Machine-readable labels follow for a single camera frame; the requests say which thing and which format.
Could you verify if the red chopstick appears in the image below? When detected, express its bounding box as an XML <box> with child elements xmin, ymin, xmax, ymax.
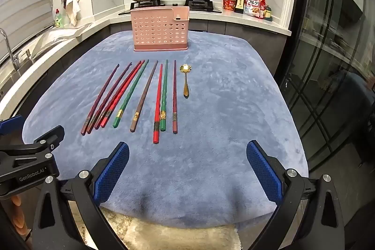
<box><xmin>94</xmin><ymin>61</ymin><xmax>142</xmax><ymax>130</ymax></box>
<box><xmin>100</xmin><ymin>60</ymin><xmax>145</xmax><ymax>129</ymax></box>
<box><xmin>153</xmin><ymin>64</ymin><xmax>163</xmax><ymax>144</ymax></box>

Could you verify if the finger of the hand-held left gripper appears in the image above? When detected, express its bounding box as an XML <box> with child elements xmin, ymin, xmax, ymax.
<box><xmin>0</xmin><ymin>116</ymin><xmax>24</xmax><ymax>137</ymax></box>
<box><xmin>0</xmin><ymin>125</ymin><xmax>65</xmax><ymax>164</ymax></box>

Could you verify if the person's left hand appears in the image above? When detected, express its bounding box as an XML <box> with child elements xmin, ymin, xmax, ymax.
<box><xmin>10</xmin><ymin>196</ymin><xmax>30</xmax><ymax>239</ymax></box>

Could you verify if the white window blind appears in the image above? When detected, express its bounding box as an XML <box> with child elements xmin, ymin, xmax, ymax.
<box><xmin>0</xmin><ymin>0</ymin><xmax>59</xmax><ymax>44</ymax></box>

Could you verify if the chrome faucet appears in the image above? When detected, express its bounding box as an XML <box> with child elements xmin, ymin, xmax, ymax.
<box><xmin>0</xmin><ymin>28</ymin><xmax>32</xmax><ymax>69</ymax></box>

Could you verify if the cream fluffy rug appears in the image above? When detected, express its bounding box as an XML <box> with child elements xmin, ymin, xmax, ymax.
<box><xmin>100</xmin><ymin>207</ymin><xmax>242</xmax><ymax>250</ymax></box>

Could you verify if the brown chopstick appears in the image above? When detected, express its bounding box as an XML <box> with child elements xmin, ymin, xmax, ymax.
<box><xmin>130</xmin><ymin>60</ymin><xmax>159</xmax><ymax>132</ymax></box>

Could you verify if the green chopstick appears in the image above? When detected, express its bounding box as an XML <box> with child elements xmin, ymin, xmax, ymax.
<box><xmin>112</xmin><ymin>59</ymin><xmax>150</xmax><ymax>129</ymax></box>
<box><xmin>160</xmin><ymin>59</ymin><xmax>168</xmax><ymax>132</ymax></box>

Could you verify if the blue plush mat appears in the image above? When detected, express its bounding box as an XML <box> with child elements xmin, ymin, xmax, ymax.
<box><xmin>22</xmin><ymin>30</ymin><xmax>309</xmax><ymax>228</ymax></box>

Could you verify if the maroon chopstick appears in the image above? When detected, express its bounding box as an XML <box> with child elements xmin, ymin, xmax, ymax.
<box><xmin>172</xmin><ymin>60</ymin><xmax>178</xmax><ymax>134</ymax></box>
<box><xmin>87</xmin><ymin>62</ymin><xmax>132</xmax><ymax>134</ymax></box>
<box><xmin>81</xmin><ymin>63</ymin><xmax>120</xmax><ymax>135</ymax></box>

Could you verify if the pink perforated utensil holder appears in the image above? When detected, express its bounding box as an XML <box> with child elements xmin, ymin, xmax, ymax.
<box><xmin>131</xmin><ymin>7</ymin><xmax>191</xmax><ymax>52</ymax></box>

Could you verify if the black gas stove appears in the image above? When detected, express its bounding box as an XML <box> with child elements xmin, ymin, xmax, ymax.
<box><xmin>118</xmin><ymin>0</ymin><xmax>224</xmax><ymax>16</ymax></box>

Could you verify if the green dish soap bottle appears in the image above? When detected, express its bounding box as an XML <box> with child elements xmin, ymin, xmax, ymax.
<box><xmin>54</xmin><ymin>8</ymin><xmax>64</xmax><ymax>29</ymax></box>

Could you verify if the gold flower spoon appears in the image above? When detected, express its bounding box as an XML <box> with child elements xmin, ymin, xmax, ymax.
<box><xmin>180</xmin><ymin>64</ymin><xmax>190</xmax><ymax>97</ymax></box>

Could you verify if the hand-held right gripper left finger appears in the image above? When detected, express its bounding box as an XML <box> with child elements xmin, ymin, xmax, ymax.
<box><xmin>31</xmin><ymin>142</ymin><xmax>130</xmax><ymax>250</ymax></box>

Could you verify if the glass sliding door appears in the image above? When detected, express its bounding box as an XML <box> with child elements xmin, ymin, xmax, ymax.
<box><xmin>278</xmin><ymin>0</ymin><xmax>375</xmax><ymax>180</ymax></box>

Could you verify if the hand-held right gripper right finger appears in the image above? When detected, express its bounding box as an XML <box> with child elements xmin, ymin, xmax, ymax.
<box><xmin>246</xmin><ymin>140</ymin><xmax>346</xmax><ymax>250</ymax></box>

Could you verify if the red and white cereal bag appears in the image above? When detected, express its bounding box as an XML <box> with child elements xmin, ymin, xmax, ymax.
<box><xmin>244</xmin><ymin>0</ymin><xmax>267</xmax><ymax>19</ymax></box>

